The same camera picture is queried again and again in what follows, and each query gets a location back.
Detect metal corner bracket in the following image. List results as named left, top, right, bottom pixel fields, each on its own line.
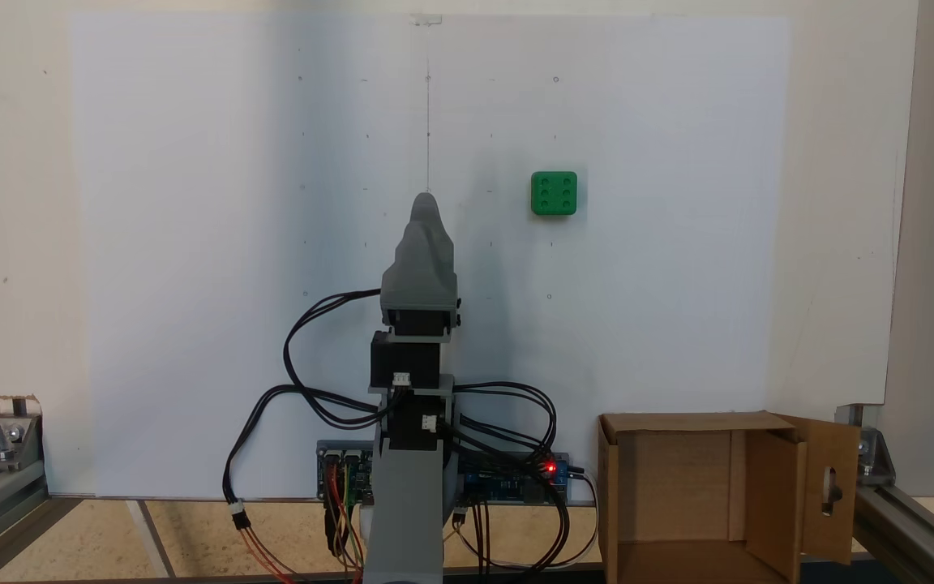
left=835, top=404, right=896, bottom=487
left=0, top=412, right=42, bottom=472

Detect large white paper sheet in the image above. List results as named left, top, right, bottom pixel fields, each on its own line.
left=70, top=12, right=792, bottom=498

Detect brown cardboard box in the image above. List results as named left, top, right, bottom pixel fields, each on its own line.
left=597, top=411, right=861, bottom=584

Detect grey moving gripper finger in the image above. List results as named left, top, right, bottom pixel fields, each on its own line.
left=410, top=192, right=445, bottom=230

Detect blue board with red LED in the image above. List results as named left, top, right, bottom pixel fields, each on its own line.
left=457, top=452, right=573, bottom=506

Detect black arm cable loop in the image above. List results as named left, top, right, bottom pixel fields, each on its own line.
left=449, top=381, right=572, bottom=569

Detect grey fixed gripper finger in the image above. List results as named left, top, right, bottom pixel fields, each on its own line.
left=382, top=219, right=458, bottom=283

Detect black cable with white connector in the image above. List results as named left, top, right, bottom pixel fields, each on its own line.
left=223, top=384, right=379, bottom=530

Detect green dice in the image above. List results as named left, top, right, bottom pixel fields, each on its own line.
left=530, top=170, right=579, bottom=217

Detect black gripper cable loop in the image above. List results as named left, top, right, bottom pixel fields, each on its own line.
left=283, top=290, right=383, bottom=428

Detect red and orange wires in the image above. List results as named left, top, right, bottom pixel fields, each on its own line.
left=236, top=523, right=299, bottom=584

